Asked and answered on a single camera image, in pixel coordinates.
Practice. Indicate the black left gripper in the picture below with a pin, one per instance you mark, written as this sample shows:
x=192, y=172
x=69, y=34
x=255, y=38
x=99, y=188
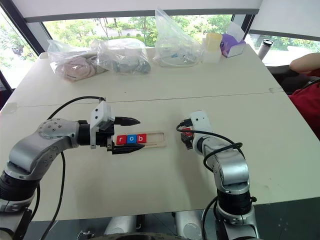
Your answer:
x=108, y=135

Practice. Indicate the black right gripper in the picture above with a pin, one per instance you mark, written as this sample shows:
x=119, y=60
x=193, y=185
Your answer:
x=187, y=142

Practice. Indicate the person's bare forearm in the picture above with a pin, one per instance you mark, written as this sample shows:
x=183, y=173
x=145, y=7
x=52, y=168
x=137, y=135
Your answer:
x=306, y=63

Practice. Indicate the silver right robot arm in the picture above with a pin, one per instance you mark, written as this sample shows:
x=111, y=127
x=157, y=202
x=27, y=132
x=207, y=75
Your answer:
x=232, y=170

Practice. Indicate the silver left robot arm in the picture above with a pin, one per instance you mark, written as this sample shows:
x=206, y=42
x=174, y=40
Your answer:
x=50, y=140

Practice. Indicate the blue letter o block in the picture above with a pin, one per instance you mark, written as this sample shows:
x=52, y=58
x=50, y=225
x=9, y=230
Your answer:
x=131, y=139

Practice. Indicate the red letter r block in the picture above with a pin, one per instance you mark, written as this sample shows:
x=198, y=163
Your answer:
x=121, y=140

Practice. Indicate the red letter b block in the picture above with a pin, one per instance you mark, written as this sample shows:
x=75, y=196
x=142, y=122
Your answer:
x=141, y=138

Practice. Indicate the wooden letter tray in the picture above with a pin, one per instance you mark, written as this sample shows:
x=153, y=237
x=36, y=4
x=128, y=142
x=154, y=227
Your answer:
x=156, y=140

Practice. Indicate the silver rounded robot part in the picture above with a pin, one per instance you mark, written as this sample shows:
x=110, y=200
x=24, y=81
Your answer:
x=120, y=225
x=188, y=223

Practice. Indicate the plastic bag with grey items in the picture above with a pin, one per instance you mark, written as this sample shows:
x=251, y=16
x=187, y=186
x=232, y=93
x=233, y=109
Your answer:
x=125, y=57

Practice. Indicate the translucent white plastic box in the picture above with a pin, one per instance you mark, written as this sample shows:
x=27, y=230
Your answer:
x=211, y=57

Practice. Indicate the plastic bag with pink items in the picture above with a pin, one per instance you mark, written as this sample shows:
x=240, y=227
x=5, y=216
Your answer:
x=72, y=65

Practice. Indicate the purple tissue box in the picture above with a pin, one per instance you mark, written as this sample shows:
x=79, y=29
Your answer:
x=232, y=46

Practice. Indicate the black chair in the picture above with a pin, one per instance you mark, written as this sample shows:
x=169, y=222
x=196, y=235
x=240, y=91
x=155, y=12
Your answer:
x=287, y=77

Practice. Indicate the white bottle with black lid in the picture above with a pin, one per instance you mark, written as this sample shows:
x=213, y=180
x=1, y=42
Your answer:
x=265, y=50

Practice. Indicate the person's red garment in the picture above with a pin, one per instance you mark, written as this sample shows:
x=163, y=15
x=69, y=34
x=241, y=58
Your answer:
x=308, y=107

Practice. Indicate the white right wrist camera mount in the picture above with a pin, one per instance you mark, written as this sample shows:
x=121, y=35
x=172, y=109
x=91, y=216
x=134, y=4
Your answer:
x=201, y=121

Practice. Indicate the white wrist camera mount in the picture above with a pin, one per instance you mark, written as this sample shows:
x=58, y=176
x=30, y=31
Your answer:
x=201, y=121
x=100, y=112

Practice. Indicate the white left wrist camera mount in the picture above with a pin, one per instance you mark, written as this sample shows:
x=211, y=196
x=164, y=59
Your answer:
x=100, y=112

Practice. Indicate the black window frame post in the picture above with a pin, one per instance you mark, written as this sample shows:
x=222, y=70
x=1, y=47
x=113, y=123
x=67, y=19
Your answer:
x=23, y=27
x=241, y=28

